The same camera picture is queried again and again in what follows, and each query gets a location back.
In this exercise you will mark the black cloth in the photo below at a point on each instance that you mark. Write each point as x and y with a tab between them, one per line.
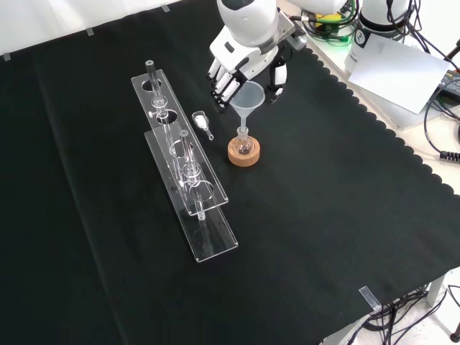
305	215

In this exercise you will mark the black power supply box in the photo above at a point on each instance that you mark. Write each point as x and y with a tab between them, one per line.
451	86

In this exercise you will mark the glass weighing funnel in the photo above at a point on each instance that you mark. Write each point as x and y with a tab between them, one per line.
200	120

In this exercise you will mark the pale board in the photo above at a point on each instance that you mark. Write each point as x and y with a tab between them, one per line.
406	120

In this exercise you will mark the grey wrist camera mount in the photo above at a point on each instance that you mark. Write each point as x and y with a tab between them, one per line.
287	27

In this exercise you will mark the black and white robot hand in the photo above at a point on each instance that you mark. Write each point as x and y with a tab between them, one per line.
233	54

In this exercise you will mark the white paper sheet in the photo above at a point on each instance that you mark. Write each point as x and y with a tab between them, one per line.
399	72

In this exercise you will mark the clear tape strip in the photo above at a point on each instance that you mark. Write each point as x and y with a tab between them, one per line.
6	56
370	298
90	31
165	8

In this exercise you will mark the clear plastic funnel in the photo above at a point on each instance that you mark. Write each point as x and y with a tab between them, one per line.
248	98

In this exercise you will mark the black tripod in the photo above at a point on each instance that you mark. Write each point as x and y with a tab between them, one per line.
453	50

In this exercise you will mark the glass round-bottom flask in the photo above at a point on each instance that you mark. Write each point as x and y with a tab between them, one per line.
243	147

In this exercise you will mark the clear acrylic funnel stand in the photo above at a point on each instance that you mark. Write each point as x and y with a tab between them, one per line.
212	230

